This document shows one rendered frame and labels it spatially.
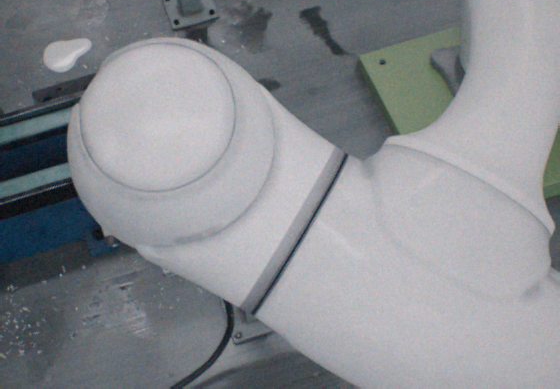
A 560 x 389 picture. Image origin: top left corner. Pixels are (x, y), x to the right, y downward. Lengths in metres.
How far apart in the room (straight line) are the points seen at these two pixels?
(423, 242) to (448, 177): 0.04
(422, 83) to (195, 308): 0.46
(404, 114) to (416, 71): 0.08
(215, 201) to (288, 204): 0.05
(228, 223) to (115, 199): 0.06
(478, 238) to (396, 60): 0.86
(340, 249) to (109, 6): 1.07
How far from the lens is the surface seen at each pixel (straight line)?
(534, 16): 0.46
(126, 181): 0.36
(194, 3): 1.36
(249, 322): 1.04
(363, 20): 1.34
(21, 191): 1.06
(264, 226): 0.39
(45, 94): 1.24
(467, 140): 0.43
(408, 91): 1.21
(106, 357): 1.06
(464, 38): 1.12
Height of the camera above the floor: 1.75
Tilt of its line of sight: 56 degrees down
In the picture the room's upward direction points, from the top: 7 degrees counter-clockwise
